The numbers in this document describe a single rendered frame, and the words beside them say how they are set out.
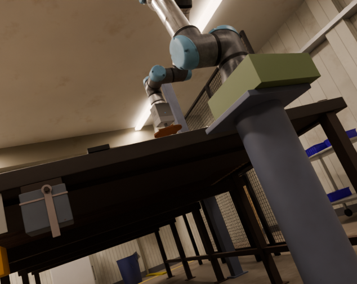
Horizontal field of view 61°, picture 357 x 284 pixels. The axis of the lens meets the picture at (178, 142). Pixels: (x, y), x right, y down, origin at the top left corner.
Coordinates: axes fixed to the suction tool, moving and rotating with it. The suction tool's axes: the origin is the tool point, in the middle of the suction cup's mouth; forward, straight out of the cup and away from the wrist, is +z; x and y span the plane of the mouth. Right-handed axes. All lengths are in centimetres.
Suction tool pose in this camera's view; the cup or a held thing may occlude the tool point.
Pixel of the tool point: (168, 132)
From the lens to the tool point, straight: 150.5
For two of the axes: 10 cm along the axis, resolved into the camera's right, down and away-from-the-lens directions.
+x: 4.7, -4.2, -7.8
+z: 3.3, 9.0, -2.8
